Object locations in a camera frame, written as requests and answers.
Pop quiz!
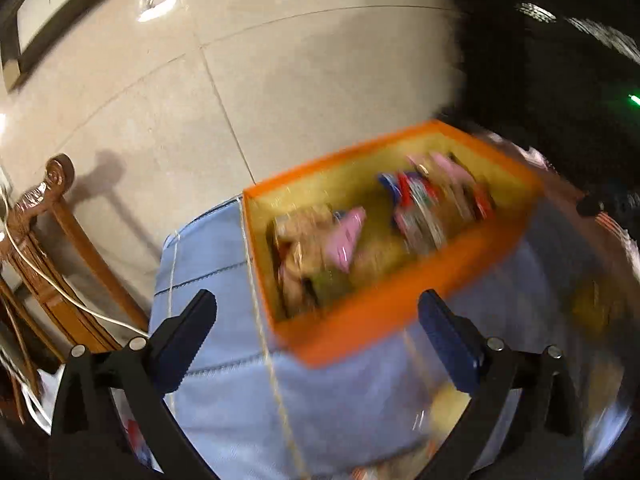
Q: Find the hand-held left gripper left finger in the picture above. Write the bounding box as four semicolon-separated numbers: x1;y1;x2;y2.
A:
47;288;217;480

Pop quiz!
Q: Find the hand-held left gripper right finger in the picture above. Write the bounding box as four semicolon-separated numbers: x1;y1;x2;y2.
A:
415;288;584;480

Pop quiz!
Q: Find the orange cardboard box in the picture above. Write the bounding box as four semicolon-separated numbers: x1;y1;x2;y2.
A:
243;120;545;369

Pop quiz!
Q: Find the yellowish bread packet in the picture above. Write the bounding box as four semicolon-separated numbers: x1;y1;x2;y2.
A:
278;255;322;317

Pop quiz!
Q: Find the red checkered snack box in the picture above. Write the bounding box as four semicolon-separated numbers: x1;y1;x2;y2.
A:
394;170;449;257

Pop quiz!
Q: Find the pink cracker packet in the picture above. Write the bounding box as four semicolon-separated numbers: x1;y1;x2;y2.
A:
324;207;369;274
429;152;477;197

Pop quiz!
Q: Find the red round-cracker packet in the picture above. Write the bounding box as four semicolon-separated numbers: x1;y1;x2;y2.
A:
469;182;497;222

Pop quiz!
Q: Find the brown bread packet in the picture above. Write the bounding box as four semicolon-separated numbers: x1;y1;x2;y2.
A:
272;204;337;281

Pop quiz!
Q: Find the small blue biscuit packet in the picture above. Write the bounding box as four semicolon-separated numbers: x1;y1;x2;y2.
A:
377;172;407;211

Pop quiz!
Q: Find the blue checked tablecloth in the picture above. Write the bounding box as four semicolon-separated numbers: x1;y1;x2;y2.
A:
151;194;632;480

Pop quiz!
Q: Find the carved wooden chair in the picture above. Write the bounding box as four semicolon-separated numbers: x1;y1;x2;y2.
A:
0;153;152;361

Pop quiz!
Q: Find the dark carved wooden furniture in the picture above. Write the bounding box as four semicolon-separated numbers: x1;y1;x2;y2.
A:
439;0;640;221

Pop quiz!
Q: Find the white cable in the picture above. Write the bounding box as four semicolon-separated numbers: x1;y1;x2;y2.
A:
0;184;149;337

